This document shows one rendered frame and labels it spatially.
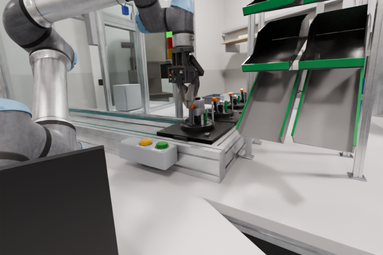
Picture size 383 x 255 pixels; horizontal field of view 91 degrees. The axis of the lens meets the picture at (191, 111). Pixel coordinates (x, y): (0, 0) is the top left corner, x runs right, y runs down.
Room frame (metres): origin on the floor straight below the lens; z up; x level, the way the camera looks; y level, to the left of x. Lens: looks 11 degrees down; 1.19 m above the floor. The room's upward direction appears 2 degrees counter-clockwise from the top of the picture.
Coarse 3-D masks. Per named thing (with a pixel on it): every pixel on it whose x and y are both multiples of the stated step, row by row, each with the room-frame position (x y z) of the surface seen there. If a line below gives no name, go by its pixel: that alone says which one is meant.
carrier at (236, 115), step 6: (210, 108) 0.98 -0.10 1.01; (222, 108) 0.96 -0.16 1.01; (210, 114) 0.93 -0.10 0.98; (216, 114) 0.91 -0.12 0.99; (222, 114) 0.90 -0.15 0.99; (228, 114) 0.91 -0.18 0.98; (234, 114) 0.96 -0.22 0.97; (240, 114) 0.95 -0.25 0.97; (216, 120) 0.85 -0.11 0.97; (222, 120) 0.85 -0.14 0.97; (228, 120) 0.84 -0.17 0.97; (234, 120) 0.84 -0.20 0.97
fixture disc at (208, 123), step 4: (208, 120) 0.78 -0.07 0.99; (184, 124) 0.73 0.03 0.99; (196, 124) 0.72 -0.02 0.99; (200, 124) 0.72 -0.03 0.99; (204, 124) 0.72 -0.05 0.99; (208, 124) 0.72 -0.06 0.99; (212, 124) 0.71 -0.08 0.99; (184, 128) 0.71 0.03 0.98; (188, 128) 0.69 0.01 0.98; (192, 128) 0.68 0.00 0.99; (196, 128) 0.68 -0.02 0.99; (200, 128) 0.68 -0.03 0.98; (204, 128) 0.68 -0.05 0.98; (208, 128) 0.69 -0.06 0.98; (212, 128) 0.71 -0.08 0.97
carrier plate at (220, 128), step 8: (168, 128) 0.75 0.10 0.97; (176, 128) 0.74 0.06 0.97; (216, 128) 0.72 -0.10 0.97; (224, 128) 0.72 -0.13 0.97; (160, 136) 0.70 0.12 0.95; (168, 136) 0.68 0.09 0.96; (184, 136) 0.64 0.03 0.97; (192, 136) 0.64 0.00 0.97; (200, 136) 0.63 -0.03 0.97; (216, 136) 0.63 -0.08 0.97; (208, 144) 0.59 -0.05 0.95
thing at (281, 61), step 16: (304, 16) 0.68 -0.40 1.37; (272, 32) 0.77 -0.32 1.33; (288, 32) 0.73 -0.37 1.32; (304, 32) 0.63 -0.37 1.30; (256, 48) 0.66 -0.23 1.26; (272, 48) 0.69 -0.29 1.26; (288, 48) 0.64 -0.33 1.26; (256, 64) 0.55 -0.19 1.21; (272, 64) 0.53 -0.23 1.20; (288, 64) 0.50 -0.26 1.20
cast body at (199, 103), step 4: (196, 100) 0.73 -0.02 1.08; (200, 100) 0.73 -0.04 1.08; (204, 100) 0.76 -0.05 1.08; (196, 104) 0.73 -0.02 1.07; (200, 104) 0.73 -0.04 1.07; (204, 104) 0.76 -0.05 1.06; (196, 108) 0.72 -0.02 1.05; (200, 108) 0.73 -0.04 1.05; (204, 108) 0.76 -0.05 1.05; (196, 112) 0.72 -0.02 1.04; (200, 112) 0.73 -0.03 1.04; (204, 112) 0.76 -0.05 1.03
